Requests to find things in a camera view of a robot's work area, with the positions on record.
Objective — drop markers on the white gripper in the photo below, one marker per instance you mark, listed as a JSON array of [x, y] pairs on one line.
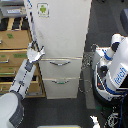
[[34, 56]]

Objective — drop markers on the white fridge door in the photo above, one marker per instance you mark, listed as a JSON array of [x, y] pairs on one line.
[[63, 32]]

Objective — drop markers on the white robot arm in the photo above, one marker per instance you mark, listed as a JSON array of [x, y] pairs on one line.
[[11, 109]]

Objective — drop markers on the wooden drawer cabinet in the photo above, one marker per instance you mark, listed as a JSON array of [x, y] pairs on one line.
[[14, 42]]

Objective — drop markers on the white refrigerator body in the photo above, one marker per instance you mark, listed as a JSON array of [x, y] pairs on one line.
[[51, 72]]

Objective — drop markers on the green android sticker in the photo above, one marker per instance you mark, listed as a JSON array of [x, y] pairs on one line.
[[43, 9]]

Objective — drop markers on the grey box on cabinet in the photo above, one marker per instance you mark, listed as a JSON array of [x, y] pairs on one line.
[[13, 11]]

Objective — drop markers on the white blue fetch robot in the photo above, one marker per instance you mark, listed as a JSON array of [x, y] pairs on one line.
[[110, 71]]

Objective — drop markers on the middle fridge drawer handle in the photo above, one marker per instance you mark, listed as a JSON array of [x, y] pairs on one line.
[[60, 64]]

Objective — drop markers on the fridge drawer handle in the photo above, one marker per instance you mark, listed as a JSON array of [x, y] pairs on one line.
[[60, 64], [60, 82]]

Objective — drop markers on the lower fridge drawer handle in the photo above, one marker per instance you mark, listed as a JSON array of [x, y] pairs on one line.
[[60, 82]]

